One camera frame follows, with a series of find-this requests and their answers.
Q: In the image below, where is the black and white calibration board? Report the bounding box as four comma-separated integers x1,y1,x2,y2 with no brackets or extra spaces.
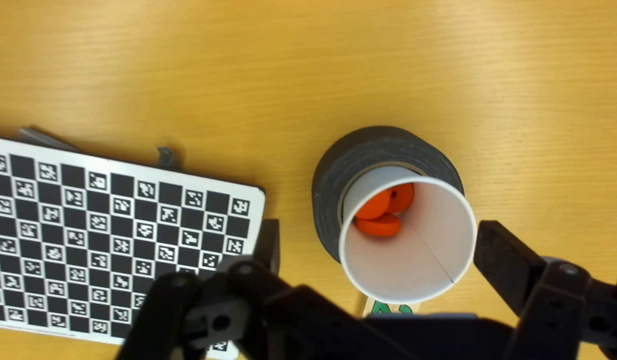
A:
0,135,267,360

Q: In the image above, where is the orange round block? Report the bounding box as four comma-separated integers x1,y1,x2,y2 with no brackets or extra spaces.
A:
355,188,393,221
387,183,416,215

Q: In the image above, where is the white label with green print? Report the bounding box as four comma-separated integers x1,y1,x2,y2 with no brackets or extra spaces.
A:
362,297,423,317

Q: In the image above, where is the grey board clip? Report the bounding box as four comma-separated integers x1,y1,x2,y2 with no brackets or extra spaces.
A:
17,127,82,153

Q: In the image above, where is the white paper cup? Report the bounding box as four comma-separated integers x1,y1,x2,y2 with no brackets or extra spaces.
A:
338,165,478,305

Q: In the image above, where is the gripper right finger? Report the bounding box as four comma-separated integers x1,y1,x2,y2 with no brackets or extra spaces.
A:
473,220,617,360

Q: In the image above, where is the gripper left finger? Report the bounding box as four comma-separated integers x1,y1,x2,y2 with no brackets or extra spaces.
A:
114,218,389,360

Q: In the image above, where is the small dark board clip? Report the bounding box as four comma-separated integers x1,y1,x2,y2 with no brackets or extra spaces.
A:
155,146,178,169

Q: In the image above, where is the black tape roll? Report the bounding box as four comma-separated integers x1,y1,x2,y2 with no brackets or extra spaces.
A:
311,125,465,264

